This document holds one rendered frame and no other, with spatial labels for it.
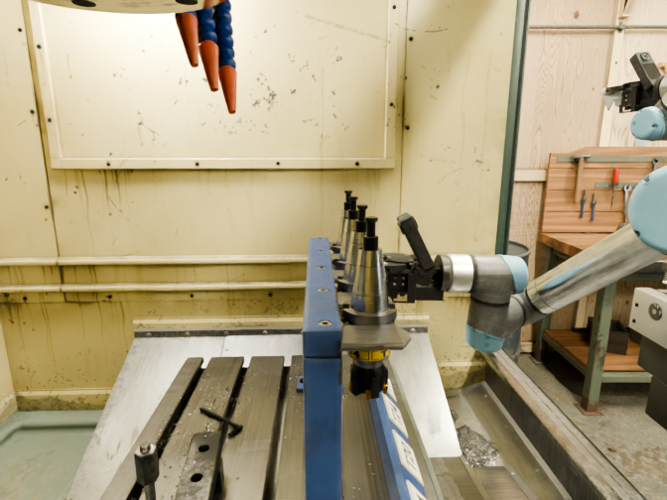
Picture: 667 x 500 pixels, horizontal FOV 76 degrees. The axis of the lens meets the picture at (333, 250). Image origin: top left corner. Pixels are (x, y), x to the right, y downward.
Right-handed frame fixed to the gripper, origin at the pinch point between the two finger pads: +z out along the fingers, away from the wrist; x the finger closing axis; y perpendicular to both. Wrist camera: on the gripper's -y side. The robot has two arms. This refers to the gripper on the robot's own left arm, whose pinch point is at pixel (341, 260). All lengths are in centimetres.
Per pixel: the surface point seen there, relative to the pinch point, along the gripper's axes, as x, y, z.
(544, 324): 181, 87, -150
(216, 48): -41, -28, 14
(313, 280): -23.2, -3.0, 5.5
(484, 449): 14, 52, -39
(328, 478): -40.1, 13.9, 3.5
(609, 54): 194, -84, -172
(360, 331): -38.1, -2.1, 0.5
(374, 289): -34.9, -5.7, -1.1
